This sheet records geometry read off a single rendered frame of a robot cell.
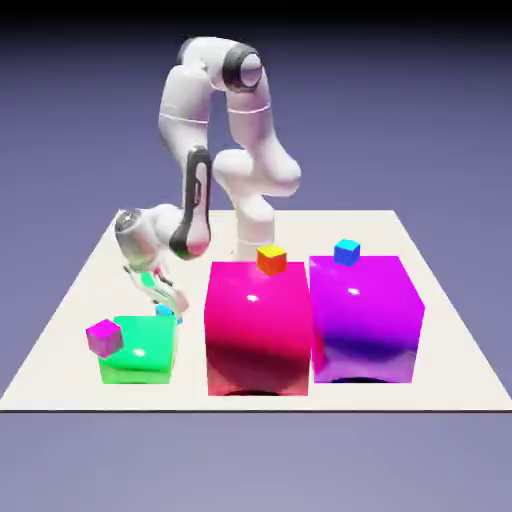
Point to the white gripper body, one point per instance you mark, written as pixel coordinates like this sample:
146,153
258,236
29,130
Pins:
160,288

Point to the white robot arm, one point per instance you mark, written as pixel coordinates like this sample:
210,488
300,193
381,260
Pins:
252,132

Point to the small cyan cube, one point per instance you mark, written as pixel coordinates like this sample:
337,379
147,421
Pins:
164,310

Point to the small purple cube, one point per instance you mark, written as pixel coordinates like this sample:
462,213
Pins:
104,338

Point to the small orange cube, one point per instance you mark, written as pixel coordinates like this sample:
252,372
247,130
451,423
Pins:
272,259

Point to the small blue cube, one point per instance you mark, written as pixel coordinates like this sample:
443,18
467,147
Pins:
346,252

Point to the large green box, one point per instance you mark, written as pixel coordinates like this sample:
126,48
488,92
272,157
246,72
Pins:
144,348

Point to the large pink box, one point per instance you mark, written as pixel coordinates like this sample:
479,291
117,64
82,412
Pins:
258,324

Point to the large purple box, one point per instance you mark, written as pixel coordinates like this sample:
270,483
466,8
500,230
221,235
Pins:
364,316

